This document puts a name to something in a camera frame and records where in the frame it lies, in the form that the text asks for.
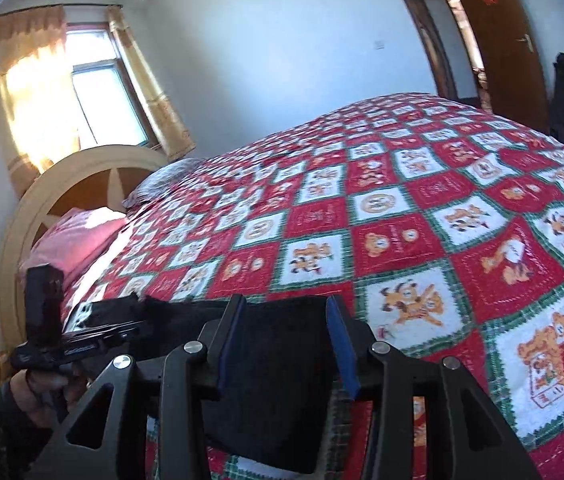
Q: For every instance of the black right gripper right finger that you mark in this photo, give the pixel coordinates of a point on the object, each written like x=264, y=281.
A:
x=466, y=435

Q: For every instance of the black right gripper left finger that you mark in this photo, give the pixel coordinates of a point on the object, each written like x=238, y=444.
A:
x=104, y=437

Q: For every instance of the black pants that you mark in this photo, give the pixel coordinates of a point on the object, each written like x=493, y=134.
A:
x=281, y=403

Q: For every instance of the person's left hand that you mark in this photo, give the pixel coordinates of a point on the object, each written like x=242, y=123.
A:
x=38, y=394

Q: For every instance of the pink pillow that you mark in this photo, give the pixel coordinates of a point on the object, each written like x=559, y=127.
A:
x=74, y=242

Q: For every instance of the cream and brown headboard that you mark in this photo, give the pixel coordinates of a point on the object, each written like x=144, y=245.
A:
x=93, y=178

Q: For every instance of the striped grey pillow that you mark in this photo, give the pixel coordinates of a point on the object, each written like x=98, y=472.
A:
x=160, y=182

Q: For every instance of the red patchwork cartoon bedspread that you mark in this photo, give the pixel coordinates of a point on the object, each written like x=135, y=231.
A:
x=441, y=226

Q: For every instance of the right yellow curtain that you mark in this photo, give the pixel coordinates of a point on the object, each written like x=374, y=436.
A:
x=165, y=120

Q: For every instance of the yellow curtain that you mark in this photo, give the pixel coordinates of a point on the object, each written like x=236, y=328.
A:
x=165, y=120
x=42, y=114

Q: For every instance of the left yellow curtain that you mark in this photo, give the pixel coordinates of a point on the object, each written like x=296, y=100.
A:
x=42, y=114

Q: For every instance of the brown wooden door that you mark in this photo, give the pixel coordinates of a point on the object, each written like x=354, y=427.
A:
x=514, y=76

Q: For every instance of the window with frame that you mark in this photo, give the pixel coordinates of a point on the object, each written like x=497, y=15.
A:
x=110, y=112

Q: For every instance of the silver door handle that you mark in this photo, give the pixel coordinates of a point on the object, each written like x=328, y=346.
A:
x=528, y=43

